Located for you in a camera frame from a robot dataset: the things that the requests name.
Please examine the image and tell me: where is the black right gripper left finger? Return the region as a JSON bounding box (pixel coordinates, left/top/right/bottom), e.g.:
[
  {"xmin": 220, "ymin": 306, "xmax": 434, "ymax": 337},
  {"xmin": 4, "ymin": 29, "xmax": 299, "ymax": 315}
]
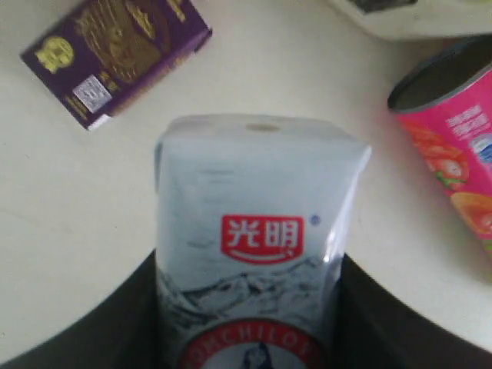
[{"xmin": 1, "ymin": 252, "xmax": 158, "ymax": 369}]

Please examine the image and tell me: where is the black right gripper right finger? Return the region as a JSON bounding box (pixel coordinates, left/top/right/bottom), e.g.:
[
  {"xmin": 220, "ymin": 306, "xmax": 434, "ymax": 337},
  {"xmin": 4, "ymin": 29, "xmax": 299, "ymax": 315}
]
[{"xmin": 328, "ymin": 255, "xmax": 491, "ymax": 369}]

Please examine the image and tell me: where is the white blue milk carton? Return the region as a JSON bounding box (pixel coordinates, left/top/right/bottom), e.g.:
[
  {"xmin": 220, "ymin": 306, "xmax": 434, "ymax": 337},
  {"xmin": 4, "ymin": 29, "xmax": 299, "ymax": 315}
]
[{"xmin": 155, "ymin": 114, "xmax": 371, "ymax": 368}]

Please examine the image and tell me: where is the purple small carton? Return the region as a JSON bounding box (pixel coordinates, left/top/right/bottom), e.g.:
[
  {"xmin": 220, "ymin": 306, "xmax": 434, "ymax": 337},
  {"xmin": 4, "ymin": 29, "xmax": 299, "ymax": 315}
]
[{"xmin": 21, "ymin": 0, "xmax": 212, "ymax": 131}]

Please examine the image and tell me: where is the pink Lay's chips can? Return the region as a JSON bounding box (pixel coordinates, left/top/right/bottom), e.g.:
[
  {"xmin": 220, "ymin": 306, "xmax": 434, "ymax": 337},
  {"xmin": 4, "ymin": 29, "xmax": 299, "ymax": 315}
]
[{"xmin": 387, "ymin": 35, "xmax": 491, "ymax": 263}]

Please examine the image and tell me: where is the cream bin with circle mark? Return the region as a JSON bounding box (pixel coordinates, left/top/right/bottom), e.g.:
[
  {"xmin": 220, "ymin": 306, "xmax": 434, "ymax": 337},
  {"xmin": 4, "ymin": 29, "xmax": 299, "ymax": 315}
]
[{"xmin": 327, "ymin": 0, "xmax": 491, "ymax": 40}]

